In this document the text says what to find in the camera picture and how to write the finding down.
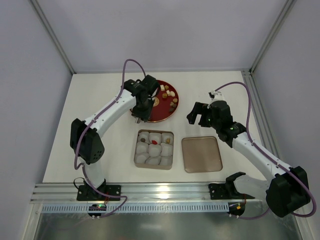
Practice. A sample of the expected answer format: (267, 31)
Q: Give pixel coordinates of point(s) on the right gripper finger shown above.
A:
(191, 117)
(204, 112)

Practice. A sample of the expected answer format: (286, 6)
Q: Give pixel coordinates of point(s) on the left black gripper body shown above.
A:
(141, 114)

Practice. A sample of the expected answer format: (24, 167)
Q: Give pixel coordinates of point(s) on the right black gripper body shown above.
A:
(202, 115)

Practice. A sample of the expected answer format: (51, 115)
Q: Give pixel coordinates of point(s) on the metal tongs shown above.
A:
(137, 120)

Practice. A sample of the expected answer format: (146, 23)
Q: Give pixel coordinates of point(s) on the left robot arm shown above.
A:
(86, 135)

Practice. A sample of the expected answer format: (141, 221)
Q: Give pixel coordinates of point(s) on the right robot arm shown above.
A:
(285, 188)

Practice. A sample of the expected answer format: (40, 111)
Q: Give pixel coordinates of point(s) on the red round tray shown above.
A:
(161, 106)

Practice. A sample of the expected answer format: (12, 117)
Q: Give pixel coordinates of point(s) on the gold tin lid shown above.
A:
(201, 155)

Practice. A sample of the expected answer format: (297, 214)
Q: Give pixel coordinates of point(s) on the gold square tin box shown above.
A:
(154, 156)

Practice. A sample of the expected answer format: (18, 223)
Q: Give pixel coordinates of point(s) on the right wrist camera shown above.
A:
(216, 96)

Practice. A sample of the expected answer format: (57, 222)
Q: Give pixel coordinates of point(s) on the aluminium rail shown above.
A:
(66, 192)

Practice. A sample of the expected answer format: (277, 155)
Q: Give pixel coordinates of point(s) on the perforated cable duct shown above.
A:
(136, 207)

